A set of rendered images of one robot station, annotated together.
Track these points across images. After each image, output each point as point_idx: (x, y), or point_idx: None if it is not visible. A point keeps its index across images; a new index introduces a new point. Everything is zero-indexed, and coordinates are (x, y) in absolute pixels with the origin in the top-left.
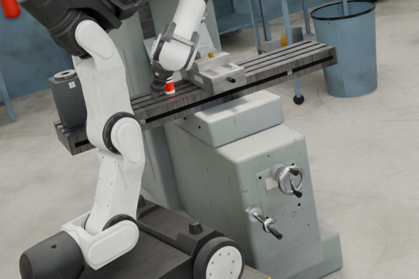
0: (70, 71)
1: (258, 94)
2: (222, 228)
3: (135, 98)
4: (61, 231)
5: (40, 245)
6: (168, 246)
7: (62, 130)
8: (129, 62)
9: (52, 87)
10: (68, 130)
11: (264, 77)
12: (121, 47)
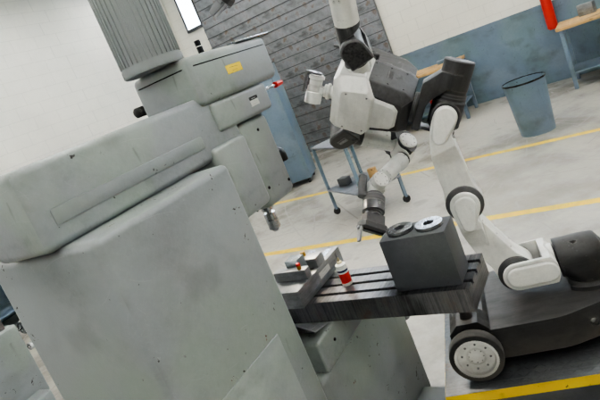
0: (420, 224)
1: None
2: (402, 395)
3: (370, 292)
4: (554, 241)
5: (578, 233)
6: (486, 286)
7: (476, 266)
8: (291, 339)
9: (449, 232)
10: (471, 263)
11: None
12: (270, 336)
